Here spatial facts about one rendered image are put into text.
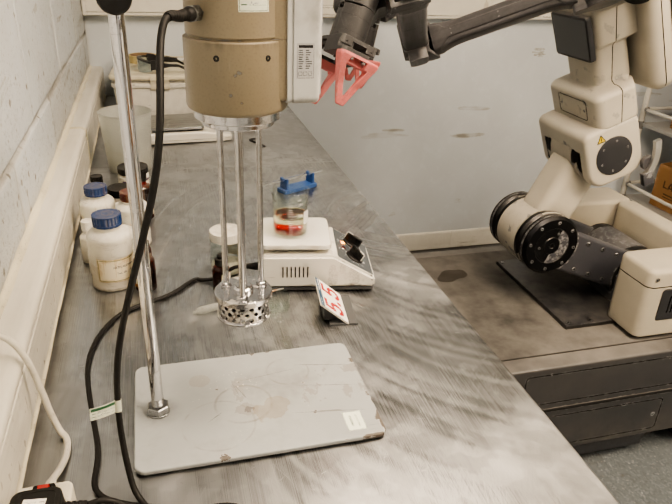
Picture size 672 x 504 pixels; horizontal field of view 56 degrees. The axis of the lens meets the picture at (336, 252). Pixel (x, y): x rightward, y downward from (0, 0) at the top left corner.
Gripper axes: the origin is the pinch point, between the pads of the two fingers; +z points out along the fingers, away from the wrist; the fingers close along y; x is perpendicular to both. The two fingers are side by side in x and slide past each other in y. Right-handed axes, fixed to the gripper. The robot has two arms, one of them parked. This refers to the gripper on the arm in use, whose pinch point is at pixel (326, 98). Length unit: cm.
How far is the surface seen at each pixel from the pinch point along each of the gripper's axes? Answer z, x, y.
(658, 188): -39, -222, 100
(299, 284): 30.4, -7.3, 2.1
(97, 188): 27.2, 23.8, 31.7
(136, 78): -1, 9, 117
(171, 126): 10, 0, 94
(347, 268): 25.1, -13.2, -1.5
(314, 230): 21.0, -8.5, 5.6
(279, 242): 24.5, -1.8, 3.5
